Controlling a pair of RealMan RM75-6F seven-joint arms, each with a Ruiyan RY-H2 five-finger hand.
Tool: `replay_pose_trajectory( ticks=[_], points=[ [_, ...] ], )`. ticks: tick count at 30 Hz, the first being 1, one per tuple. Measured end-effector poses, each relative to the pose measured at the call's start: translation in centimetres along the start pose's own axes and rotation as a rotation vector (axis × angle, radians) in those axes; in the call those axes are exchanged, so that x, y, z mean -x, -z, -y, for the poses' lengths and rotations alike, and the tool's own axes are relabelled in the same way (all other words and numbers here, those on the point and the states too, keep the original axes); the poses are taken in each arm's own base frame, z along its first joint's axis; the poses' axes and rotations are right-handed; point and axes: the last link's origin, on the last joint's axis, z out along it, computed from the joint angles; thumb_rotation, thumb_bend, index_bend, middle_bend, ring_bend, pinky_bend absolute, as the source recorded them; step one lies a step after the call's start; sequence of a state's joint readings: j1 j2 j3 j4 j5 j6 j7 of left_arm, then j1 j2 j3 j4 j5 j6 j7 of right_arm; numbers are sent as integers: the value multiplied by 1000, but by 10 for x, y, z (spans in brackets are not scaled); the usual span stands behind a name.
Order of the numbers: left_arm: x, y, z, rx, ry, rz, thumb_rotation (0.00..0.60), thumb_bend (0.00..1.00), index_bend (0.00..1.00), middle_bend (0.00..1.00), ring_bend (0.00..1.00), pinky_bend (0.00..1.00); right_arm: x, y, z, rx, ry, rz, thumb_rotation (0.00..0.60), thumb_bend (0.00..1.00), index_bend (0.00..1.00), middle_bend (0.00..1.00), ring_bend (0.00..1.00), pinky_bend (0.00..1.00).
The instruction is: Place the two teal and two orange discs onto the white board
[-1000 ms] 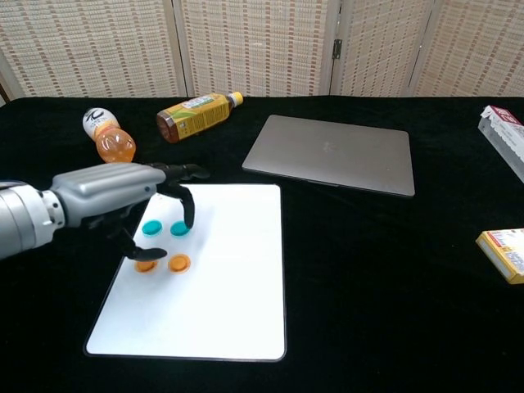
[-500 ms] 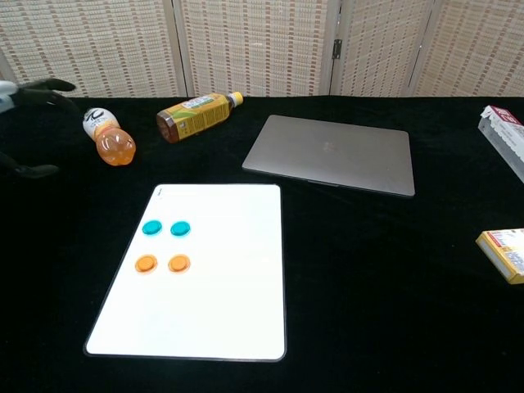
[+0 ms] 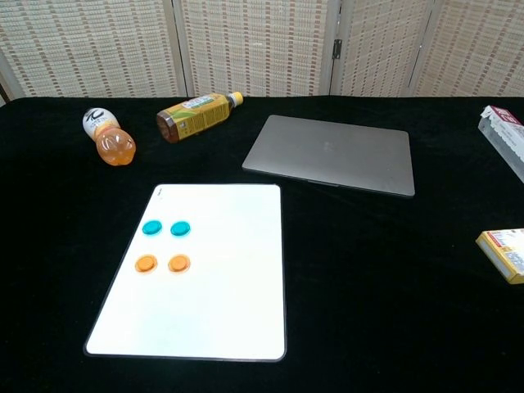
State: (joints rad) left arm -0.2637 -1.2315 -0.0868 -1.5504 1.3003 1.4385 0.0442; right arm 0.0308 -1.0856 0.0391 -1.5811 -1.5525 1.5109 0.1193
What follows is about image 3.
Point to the blue round magnet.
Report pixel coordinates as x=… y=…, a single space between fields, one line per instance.
x=151 y=227
x=180 y=228

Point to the orange round magnet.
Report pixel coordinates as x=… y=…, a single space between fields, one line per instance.
x=146 y=263
x=179 y=263

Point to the orange drink bottle white label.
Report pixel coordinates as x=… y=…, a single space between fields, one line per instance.
x=116 y=149

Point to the silver closed laptop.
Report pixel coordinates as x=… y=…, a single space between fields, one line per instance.
x=327 y=153

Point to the tea bottle yellow label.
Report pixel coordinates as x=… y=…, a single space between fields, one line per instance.
x=196 y=116

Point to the white magnetic board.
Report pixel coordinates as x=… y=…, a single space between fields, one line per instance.
x=213 y=294

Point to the black tablecloth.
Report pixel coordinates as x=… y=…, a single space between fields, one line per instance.
x=368 y=286

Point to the woven folding screen panel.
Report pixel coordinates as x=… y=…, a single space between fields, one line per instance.
x=90 y=45
x=380 y=45
x=254 y=45
x=479 y=45

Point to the metal screen hinge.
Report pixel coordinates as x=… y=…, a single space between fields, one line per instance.
x=337 y=48

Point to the small yellow box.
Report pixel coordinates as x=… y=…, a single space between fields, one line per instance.
x=503 y=254

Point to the long white biscuit box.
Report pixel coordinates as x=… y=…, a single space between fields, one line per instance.
x=505 y=139

